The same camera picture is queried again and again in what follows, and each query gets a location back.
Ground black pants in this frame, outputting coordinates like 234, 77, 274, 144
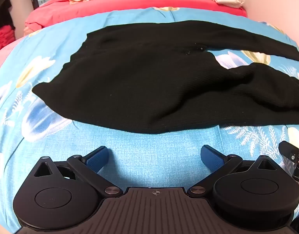
32, 21, 299, 134

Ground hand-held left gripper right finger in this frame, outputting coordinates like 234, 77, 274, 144
187, 145, 286, 197

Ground stack of red clothes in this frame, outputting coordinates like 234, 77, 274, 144
0, 24, 16, 52

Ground blue floral blanket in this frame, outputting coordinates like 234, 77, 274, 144
0, 6, 299, 234

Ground red bed sheet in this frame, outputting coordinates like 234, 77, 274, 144
24, 0, 249, 30

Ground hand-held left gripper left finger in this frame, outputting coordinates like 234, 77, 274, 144
30, 146, 124, 198

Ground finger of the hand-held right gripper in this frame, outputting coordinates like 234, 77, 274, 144
278, 140, 299, 184

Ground dark hanging clothes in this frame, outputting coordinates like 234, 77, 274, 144
0, 0, 16, 33

